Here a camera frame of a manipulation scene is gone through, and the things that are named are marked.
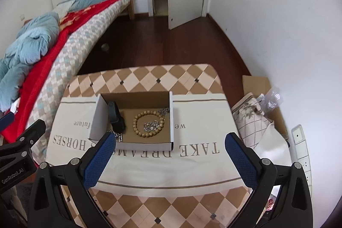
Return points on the floral checkered cloth bag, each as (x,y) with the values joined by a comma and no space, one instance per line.
(250,120)

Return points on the black smart band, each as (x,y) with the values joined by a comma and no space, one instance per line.
(116,120)

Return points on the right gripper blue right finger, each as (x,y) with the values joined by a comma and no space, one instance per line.
(244,160)

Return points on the pink slipper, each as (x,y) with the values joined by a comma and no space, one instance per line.
(270,204)

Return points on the bed with checkered mattress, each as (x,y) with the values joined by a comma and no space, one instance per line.
(67,63)

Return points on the white power strip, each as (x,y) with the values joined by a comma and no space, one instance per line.
(301,153)

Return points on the clear crinkled plastic wrap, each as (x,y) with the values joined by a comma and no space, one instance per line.
(271,100)

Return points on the light blue quilt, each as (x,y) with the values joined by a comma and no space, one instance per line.
(32,43)

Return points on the open white cardboard box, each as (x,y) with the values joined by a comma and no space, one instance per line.
(148,117)

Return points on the white plastic bag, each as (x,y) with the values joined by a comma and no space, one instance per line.
(274,147)

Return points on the red blanket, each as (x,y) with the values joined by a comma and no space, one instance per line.
(33,83)

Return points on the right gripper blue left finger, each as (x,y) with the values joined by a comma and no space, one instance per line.
(96,158)

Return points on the diamond pattern tablecloth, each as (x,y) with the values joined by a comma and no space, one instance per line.
(193,185)

